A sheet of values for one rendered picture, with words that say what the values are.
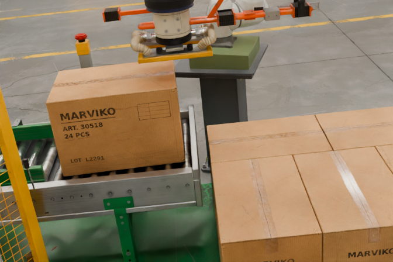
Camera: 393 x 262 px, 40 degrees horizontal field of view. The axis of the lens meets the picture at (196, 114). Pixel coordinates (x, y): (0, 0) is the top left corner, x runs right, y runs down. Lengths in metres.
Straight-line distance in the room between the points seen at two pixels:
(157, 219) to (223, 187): 0.86
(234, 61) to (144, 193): 1.00
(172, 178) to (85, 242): 0.86
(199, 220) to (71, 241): 0.73
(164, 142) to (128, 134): 0.18
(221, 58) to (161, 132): 0.75
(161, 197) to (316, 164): 0.74
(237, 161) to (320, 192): 0.46
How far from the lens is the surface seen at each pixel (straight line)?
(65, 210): 2.67
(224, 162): 2.65
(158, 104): 2.52
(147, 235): 3.14
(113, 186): 2.56
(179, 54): 2.47
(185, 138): 2.88
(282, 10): 2.58
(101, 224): 3.30
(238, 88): 3.33
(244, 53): 3.15
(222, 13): 2.58
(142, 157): 2.66
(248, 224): 2.25
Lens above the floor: 1.93
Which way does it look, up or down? 26 degrees down
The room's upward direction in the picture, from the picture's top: 6 degrees counter-clockwise
